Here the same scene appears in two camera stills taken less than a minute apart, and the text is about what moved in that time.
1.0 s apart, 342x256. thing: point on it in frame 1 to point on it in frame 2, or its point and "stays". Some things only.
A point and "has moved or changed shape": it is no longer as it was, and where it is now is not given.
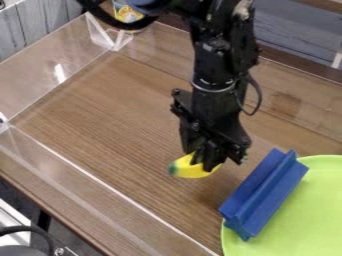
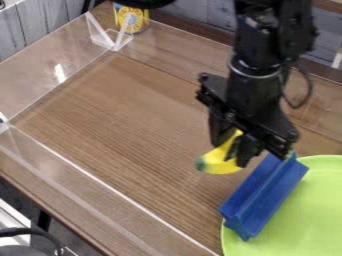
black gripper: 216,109 to 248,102
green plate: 304,225 stays
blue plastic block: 261,191 stays
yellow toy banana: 180,167 has moved or changed shape
